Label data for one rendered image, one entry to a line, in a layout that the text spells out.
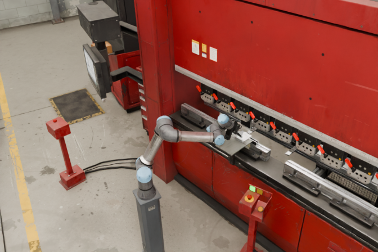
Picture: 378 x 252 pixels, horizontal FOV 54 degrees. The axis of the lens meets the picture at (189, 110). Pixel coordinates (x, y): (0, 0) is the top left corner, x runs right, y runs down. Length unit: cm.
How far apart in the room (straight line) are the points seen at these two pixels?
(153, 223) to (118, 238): 69
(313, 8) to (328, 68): 38
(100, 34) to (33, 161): 227
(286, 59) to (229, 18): 54
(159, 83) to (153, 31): 51
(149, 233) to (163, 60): 150
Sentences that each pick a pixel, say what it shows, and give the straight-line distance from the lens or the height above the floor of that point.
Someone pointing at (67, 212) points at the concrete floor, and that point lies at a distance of 414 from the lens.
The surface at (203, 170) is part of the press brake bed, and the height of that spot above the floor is 45.
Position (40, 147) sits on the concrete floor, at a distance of 512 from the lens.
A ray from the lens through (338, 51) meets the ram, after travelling 238.
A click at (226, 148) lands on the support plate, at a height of 100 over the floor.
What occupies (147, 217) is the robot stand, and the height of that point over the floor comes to 60.
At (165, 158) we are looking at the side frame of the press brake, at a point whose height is 37.
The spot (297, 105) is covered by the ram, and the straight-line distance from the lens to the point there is 268.
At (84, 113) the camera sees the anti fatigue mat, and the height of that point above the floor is 1.
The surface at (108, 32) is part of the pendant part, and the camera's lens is 317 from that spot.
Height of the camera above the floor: 292
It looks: 33 degrees down
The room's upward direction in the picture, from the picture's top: 2 degrees counter-clockwise
